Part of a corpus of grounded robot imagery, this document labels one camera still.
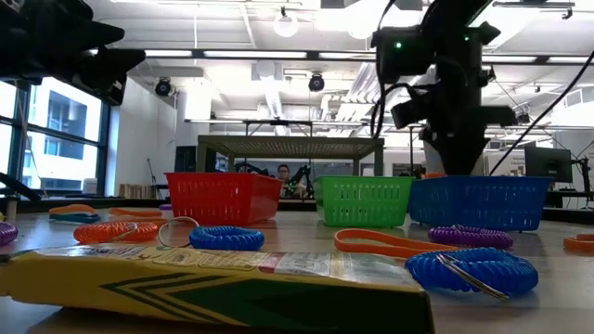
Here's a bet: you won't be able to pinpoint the black ceiling spotlight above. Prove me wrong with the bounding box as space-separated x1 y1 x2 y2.
307 72 326 93
154 77 174 97

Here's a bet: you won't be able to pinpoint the black hanging cable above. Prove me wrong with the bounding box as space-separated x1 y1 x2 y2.
489 49 594 176

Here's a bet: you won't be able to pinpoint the blue coil wristband keyring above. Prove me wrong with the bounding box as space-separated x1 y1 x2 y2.
157 215 266 252
404 246 540 302

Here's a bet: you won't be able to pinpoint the red plastic basket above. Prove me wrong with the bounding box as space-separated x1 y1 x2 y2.
164 172 283 227

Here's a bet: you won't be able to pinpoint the yellow crayon box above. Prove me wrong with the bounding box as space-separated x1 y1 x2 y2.
0 243 436 334

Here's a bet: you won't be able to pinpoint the window with dark frame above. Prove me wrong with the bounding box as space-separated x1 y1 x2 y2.
0 73 115 199

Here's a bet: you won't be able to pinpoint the green plastic basket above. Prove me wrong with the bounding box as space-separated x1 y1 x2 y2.
313 174 414 228

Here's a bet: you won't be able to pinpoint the person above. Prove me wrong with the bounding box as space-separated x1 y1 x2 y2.
277 162 298 199

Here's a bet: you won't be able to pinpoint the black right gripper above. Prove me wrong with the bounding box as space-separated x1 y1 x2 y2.
420 69 517 177

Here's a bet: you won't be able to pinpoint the blue plastic basket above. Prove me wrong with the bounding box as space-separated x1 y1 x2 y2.
408 174 556 233

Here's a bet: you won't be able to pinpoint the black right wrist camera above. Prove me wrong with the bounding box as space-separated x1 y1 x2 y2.
391 97 435 131

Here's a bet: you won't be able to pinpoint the wooden blocks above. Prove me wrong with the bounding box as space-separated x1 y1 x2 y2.
118 183 157 200

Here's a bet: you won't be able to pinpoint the ceiling light bar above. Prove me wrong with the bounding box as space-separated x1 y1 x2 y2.
143 45 594 65

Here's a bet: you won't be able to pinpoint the white sign board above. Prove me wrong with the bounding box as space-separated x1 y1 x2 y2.
484 150 525 177

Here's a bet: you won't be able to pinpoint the black background gantry frame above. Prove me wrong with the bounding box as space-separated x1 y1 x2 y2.
184 118 421 140

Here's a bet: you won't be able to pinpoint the blue rubber band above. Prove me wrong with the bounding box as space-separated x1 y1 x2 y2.
49 212 102 225

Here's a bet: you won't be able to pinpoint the black computer monitor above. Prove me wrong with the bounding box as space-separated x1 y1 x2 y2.
523 146 575 185

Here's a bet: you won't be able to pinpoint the round white ceiling lamp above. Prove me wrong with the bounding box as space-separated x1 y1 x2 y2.
272 12 300 39

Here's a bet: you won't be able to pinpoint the black cabinet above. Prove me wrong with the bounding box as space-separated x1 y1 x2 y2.
174 145 199 173

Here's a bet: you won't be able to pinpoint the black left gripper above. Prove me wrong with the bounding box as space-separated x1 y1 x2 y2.
0 0 148 106

